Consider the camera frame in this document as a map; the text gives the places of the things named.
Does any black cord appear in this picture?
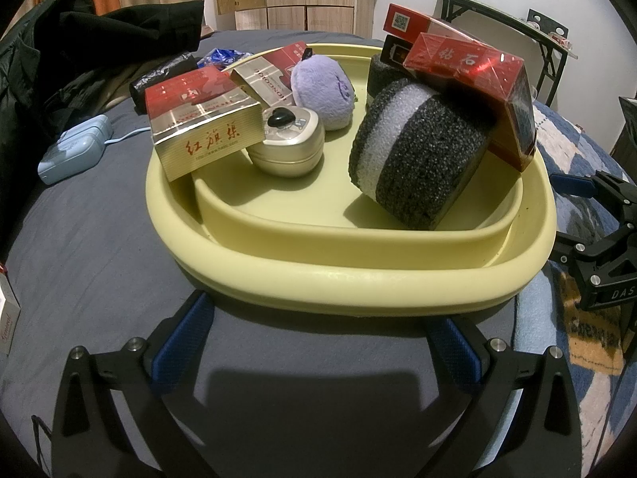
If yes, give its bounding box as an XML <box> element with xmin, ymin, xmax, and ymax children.
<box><xmin>30</xmin><ymin>413</ymin><xmax>57</xmax><ymax>464</ymax></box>

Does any black speckled foam cylinder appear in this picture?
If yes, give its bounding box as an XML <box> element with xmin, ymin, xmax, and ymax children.
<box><xmin>347</xmin><ymin>78</ymin><xmax>500</xmax><ymax>231</ymax></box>
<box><xmin>367</xmin><ymin>51</ymin><xmax>417</xmax><ymax>111</ymax></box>

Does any black folding table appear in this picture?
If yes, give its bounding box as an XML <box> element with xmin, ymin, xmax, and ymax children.
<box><xmin>426</xmin><ymin>0</ymin><xmax>581</xmax><ymax>108</ymax></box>

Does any yellow plastic basin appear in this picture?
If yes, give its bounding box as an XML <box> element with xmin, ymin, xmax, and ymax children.
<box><xmin>145</xmin><ymin>41</ymin><xmax>557</xmax><ymax>316</ymax></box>

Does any black box with holes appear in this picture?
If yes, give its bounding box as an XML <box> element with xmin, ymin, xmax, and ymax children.
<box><xmin>527</xmin><ymin>8</ymin><xmax>569</xmax><ymax>31</ymax></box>

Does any purple round plush toy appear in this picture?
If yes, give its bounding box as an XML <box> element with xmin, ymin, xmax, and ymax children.
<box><xmin>289</xmin><ymin>48</ymin><xmax>356</xmax><ymax>131</ymax></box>

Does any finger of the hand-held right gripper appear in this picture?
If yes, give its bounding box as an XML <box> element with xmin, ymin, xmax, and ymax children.
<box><xmin>554</xmin><ymin>218</ymin><xmax>637</xmax><ymax>272</ymax></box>
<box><xmin>549</xmin><ymin>171</ymin><xmax>637</xmax><ymax>220</ymax></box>

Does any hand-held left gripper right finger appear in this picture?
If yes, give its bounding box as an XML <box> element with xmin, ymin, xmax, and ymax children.
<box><xmin>417</xmin><ymin>315</ymin><xmax>584</xmax><ymax>478</ymax></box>

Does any shiny red carton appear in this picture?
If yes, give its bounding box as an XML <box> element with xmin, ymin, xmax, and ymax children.
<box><xmin>403</xmin><ymin>31</ymin><xmax>539</xmax><ymax>173</ymax></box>

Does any small silver tin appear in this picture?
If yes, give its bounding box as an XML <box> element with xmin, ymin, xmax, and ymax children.
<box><xmin>247</xmin><ymin>106</ymin><xmax>327</xmax><ymax>178</ymax></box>

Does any blue snack packet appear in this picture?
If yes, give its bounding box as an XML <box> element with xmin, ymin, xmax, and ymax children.
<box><xmin>196</xmin><ymin>47</ymin><xmax>255</xmax><ymax>69</ymax></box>

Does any dark brown red box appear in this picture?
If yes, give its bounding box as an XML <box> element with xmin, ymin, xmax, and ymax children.
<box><xmin>383</xmin><ymin>34</ymin><xmax>420</xmax><ymax>69</ymax></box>

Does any red white gold cigarette pack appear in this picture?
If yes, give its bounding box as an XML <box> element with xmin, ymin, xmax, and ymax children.
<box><xmin>229</xmin><ymin>41</ymin><xmax>312</xmax><ymax>111</ymax></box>

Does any black jacket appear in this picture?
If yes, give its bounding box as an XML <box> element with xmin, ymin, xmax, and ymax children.
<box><xmin>0</xmin><ymin>0</ymin><xmax>206</xmax><ymax>128</ymax></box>

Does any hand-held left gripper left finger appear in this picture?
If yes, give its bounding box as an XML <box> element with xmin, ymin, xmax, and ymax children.
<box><xmin>50</xmin><ymin>290</ymin><xmax>216</xmax><ymax>478</ymax></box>

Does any light blue cable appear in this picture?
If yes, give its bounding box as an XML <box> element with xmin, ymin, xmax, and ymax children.
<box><xmin>102</xmin><ymin>126</ymin><xmax>151</xmax><ymax>148</ymax></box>

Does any red gold cigarette box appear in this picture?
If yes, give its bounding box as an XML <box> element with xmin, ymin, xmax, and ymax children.
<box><xmin>144</xmin><ymin>67</ymin><xmax>265</xmax><ymax>183</ymax></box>

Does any black pouch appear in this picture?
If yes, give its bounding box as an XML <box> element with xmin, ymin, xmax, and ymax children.
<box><xmin>129</xmin><ymin>52</ymin><xmax>199</xmax><ymax>111</ymax></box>

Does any red cigarette box square code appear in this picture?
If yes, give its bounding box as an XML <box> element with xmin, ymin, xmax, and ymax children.
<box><xmin>381</xmin><ymin>3</ymin><xmax>477</xmax><ymax>46</ymax></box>

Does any light blue power adapter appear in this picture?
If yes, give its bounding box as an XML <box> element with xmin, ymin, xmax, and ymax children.
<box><xmin>37</xmin><ymin>114</ymin><xmax>113</xmax><ymax>186</ymax></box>

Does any dark object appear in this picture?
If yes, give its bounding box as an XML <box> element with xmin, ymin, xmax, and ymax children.
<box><xmin>609</xmin><ymin>95</ymin><xmax>637</xmax><ymax>161</ymax></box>

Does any blue white checkered blanket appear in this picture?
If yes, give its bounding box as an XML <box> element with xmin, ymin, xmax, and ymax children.
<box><xmin>512</xmin><ymin>98</ymin><xmax>637</xmax><ymax>478</ymax></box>

